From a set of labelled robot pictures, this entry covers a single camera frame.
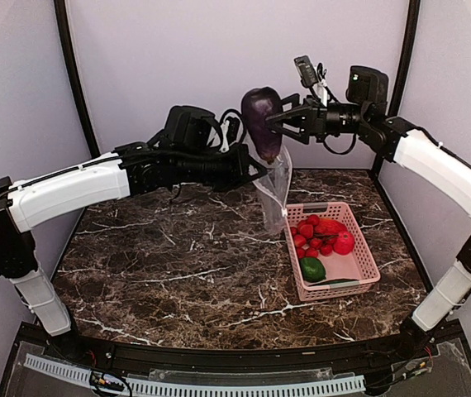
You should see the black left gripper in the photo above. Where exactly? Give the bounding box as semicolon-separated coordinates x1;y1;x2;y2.
176;141;269;192

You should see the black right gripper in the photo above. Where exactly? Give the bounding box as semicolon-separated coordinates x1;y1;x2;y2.
262;92;369;144

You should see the clear zip top bag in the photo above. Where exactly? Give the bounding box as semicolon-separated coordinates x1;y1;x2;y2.
253;144;293;235

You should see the purple eggplant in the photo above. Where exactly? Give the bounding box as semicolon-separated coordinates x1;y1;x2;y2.
240;87;283;165

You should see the red lychee bunch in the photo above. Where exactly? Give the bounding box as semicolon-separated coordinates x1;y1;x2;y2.
290;214;337;259

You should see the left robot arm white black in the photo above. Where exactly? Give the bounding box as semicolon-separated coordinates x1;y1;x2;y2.
0;142;267;361

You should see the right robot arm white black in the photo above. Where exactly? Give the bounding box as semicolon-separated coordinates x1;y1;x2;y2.
265;98;471;359

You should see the red orange mango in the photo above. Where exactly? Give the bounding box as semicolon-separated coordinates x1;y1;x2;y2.
314;218;348;235

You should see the green lime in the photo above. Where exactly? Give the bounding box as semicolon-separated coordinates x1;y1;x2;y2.
299;256;326;283

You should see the green cucumber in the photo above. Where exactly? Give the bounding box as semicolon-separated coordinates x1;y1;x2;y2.
309;278;360;287

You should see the pink perforated plastic basket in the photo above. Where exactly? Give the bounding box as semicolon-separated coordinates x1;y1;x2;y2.
284;202;380;302

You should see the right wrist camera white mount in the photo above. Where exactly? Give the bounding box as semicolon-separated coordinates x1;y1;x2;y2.
293;55;338;107

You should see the right black frame post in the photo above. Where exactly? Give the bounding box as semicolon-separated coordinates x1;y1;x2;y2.
388;0;421;117

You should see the black frame post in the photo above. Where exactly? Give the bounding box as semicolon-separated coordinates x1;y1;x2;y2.
53;0;101;158
388;0;421;117

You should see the white slotted cable duct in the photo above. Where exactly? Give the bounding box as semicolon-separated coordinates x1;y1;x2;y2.
24;353;365;396

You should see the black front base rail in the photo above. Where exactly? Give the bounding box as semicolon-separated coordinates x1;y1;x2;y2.
12;322;471;397

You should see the left black frame post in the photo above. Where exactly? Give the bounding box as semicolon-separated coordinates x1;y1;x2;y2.
53;0;101;158

